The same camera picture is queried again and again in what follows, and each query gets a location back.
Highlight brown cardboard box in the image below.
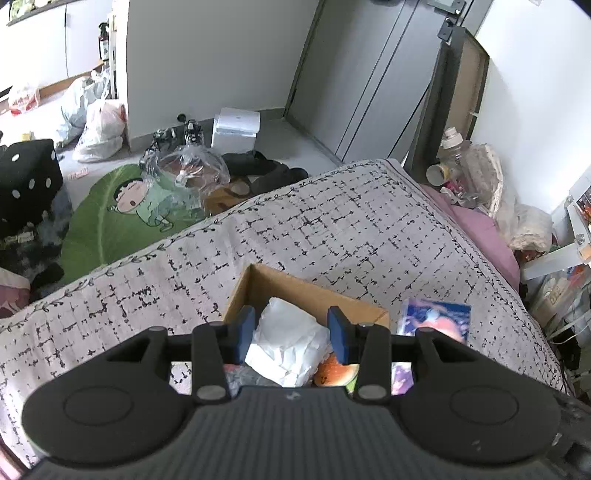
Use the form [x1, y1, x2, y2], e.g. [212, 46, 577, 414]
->
[222, 263, 391, 370]

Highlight grey fluffy rug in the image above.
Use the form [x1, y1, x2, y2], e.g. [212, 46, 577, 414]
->
[0, 185, 75, 296]

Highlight crumpled white plastic bag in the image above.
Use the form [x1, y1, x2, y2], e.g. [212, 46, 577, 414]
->
[505, 203, 555, 252]

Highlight door handle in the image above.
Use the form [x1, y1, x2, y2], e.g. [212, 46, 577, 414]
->
[427, 0, 467, 17]

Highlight plastic bag of snacks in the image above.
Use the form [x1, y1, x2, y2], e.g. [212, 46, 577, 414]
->
[531, 268, 583, 319]

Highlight black small gadget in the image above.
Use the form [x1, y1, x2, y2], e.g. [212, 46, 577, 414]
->
[182, 119, 204, 148]
[147, 128, 178, 158]

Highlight clear plastic bottle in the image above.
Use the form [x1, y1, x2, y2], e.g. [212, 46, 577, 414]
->
[436, 128, 469, 181]

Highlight dark spray bottle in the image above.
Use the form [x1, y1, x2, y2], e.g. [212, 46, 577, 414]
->
[97, 22, 114, 63]

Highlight watermelon plush toy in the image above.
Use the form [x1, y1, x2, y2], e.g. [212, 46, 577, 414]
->
[311, 353, 361, 387]

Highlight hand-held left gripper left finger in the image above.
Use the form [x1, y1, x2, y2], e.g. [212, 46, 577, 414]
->
[104, 306, 256, 405]

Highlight green cartoon rug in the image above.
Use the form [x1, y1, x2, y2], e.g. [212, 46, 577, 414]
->
[60, 164, 222, 284]

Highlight pink cushion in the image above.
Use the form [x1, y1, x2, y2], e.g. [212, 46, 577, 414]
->
[0, 268, 32, 319]

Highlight grey-white plastic bag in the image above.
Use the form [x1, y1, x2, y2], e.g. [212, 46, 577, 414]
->
[55, 74, 112, 146]

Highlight brown bag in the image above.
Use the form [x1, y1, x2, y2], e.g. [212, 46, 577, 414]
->
[203, 178, 254, 217]

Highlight clear plastic bag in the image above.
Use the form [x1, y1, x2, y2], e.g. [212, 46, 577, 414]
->
[141, 143, 230, 220]

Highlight wooden low ledge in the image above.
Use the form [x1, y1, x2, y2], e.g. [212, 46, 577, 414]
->
[37, 65, 105, 100]

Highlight white tissue pack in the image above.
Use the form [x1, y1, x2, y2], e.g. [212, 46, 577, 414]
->
[245, 298, 332, 388]

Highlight colourful printed packet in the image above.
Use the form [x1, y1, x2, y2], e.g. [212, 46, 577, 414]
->
[392, 299, 472, 395]

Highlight white square box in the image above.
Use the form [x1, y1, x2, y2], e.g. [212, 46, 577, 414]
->
[211, 107, 262, 155]

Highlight paper cup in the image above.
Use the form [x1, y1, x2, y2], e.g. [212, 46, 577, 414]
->
[426, 162, 451, 185]

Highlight pink bed sheet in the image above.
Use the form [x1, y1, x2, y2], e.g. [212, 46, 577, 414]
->
[418, 182, 522, 289]

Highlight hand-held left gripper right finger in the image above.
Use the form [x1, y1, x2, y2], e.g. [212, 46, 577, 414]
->
[327, 306, 477, 405]

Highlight small red-white bag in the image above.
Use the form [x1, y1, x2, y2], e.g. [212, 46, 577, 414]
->
[8, 83, 42, 116]

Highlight white woven bag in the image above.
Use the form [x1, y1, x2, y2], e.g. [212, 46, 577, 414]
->
[464, 143, 506, 217]

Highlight black dice cushion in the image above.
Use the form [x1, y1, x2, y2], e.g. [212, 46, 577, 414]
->
[0, 138, 65, 236]

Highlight black clothes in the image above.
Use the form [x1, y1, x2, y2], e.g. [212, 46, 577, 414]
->
[222, 150, 309, 195]

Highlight white and red plastic bag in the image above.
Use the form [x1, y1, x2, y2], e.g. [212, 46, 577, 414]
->
[71, 99, 127, 163]

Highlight cluttered white shelf rack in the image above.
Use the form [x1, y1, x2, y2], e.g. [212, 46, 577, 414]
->
[519, 175, 591, 282]

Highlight dark wall shelf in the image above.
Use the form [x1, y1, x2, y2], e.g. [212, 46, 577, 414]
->
[7, 0, 84, 26]

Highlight grey door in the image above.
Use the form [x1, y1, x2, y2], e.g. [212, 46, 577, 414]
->
[284, 0, 492, 162]

